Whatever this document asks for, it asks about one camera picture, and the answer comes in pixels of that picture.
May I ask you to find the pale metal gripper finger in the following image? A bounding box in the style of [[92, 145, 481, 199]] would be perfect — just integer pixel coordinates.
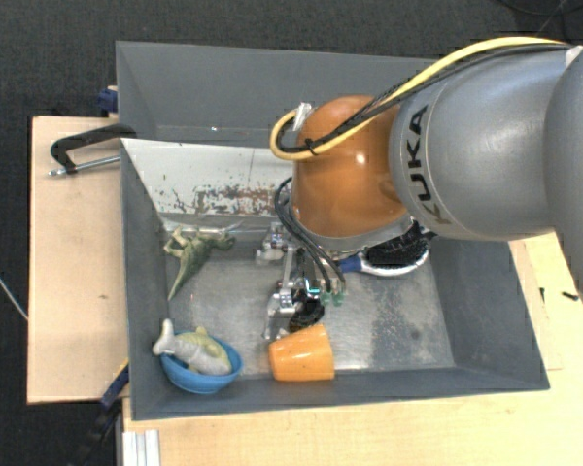
[[262, 292, 295, 341], [277, 308, 298, 339]]

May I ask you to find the black ribbed object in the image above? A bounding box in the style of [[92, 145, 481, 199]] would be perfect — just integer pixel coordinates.
[[289, 300, 326, 333]]

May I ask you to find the orange cup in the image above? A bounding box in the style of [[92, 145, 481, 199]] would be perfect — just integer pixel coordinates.
[[267, 322, 336, 383]]

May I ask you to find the pale green toy fish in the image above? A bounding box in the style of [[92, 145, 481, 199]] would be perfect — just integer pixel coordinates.
[[174, 326, 227, 359]]

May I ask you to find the grey toy shark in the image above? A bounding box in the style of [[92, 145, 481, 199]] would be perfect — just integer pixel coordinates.
[[151, 317, 233, 377]]

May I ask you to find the green toy dinosaur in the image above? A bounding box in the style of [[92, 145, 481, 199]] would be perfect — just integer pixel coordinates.
[[162, 225, 237, 302]]

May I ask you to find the blue bowl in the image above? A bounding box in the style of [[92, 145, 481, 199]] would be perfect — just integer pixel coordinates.
[[158, 330, 244, 396]]

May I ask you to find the grey metal bin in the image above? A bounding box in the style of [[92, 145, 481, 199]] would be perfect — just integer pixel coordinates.
[[115, 40, 551, 421]]

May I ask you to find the pale cardboard board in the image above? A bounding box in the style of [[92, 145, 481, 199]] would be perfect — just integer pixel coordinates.
[[26, 116, 130, 405]]

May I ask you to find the black cylinder on white bracket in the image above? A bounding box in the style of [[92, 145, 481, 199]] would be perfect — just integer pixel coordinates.
[[359, 220, 431, 279]]

